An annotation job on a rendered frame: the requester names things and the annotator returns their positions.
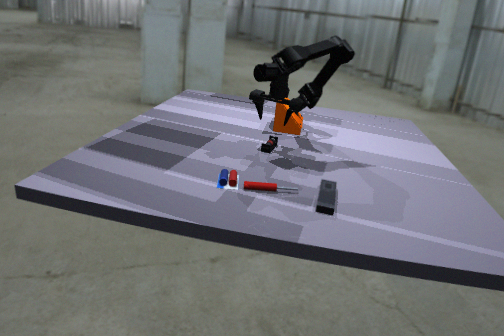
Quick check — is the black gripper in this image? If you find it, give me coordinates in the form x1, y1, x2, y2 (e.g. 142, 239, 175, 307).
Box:
249, 81, 304, 126

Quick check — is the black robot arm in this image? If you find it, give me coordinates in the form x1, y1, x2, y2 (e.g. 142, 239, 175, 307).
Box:
253, 36, 355, 116

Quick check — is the red-handled screwdriver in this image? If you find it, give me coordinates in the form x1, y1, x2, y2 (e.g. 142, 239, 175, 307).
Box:
244, 181, 298, 192

